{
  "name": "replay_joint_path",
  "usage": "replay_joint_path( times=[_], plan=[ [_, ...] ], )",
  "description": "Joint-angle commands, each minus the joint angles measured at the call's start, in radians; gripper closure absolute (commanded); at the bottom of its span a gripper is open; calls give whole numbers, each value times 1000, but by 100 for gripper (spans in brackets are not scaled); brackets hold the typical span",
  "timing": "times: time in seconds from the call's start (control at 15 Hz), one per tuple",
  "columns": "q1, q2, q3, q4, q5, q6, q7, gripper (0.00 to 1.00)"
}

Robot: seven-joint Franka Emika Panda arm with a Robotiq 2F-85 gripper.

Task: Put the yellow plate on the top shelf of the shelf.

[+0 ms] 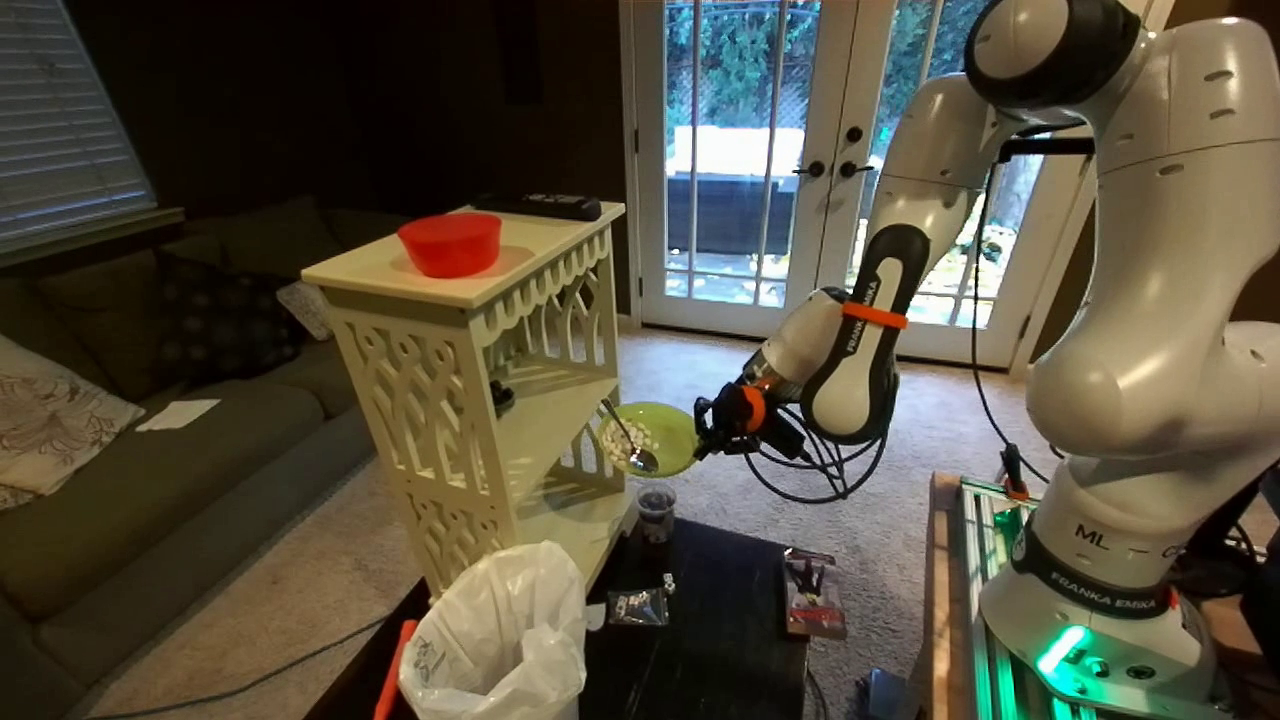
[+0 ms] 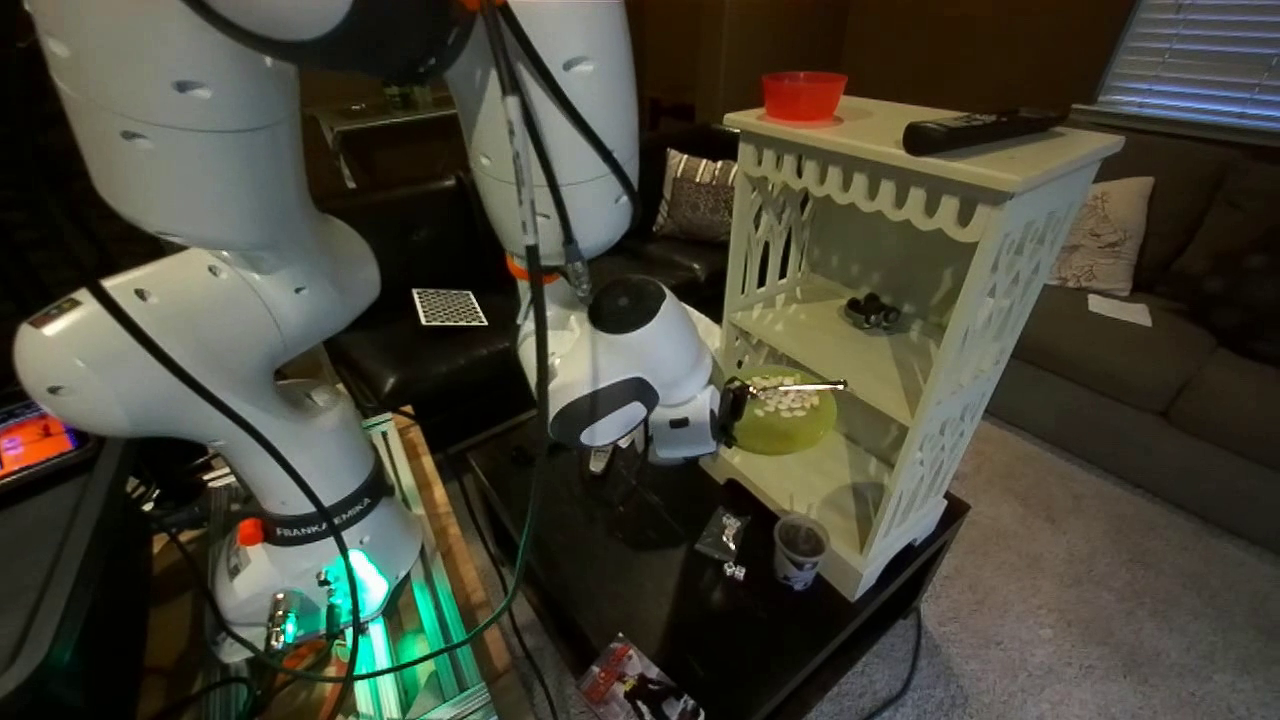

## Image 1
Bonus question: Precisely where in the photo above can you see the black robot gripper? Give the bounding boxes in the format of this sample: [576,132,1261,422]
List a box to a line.
[690,378,780,464]

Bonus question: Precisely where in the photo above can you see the yellow green round plate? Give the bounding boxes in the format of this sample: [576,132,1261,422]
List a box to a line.
[613,396,703,480]

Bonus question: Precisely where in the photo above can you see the silver metal spoon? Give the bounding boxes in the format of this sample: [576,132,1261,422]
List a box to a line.
[596,396,661,474]

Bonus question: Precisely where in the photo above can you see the white lattice wooden shelf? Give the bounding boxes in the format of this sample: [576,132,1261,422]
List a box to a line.
[298,198,635,595]

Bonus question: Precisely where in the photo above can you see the small printed cup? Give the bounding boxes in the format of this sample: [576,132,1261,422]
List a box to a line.
[635,488,678,549]

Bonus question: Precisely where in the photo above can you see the white french door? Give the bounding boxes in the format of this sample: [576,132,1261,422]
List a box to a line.
[617,0,838,341]
[833,0,1177,374]

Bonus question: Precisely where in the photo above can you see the clear plastic zip bag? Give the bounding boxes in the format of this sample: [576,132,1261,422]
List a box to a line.
[602,586,677,633]

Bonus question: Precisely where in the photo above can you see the DVD case with dark figure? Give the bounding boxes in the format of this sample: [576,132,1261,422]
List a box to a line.
[780,546,850,639]

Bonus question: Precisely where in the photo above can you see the black remote control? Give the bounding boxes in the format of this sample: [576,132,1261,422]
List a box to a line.
[479,192,607,225]

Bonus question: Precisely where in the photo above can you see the white plastic trash bag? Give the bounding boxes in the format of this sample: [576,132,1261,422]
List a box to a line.
[397,536,592,720]

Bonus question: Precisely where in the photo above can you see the red plastic bowl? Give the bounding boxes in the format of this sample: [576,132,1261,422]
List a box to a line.
[397,207,507,280]

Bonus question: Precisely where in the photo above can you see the small blue object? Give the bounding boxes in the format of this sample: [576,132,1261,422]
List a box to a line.
[850,664,924,720]

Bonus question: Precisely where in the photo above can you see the orange trash bin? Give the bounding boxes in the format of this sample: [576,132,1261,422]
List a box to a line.
[369,618,424,720]

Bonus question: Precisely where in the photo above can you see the dark patterned pillow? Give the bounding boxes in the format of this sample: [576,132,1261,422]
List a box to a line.
[156,249,307,392]

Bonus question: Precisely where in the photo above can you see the white paper note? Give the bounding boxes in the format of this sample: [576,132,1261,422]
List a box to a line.
[130,396,222,438]

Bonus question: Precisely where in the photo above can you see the dark grey couch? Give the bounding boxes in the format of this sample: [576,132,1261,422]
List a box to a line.
[0,198,385,720]

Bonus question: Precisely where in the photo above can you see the light patterned pillow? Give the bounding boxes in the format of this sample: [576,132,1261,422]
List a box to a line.
[0,334,146,514]

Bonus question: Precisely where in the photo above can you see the white window blinds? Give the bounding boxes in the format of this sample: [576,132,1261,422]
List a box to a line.
[0,0,165,255]

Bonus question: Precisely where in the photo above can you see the black gripper cable bundle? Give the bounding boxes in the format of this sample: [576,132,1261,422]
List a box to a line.
[735,405,891,510]

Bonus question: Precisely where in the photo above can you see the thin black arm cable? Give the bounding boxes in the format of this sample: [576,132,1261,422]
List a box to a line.
[962,126,1071,493]

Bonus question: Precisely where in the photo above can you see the black floor cable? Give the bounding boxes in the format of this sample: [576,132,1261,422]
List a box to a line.
[91,618,393,720]

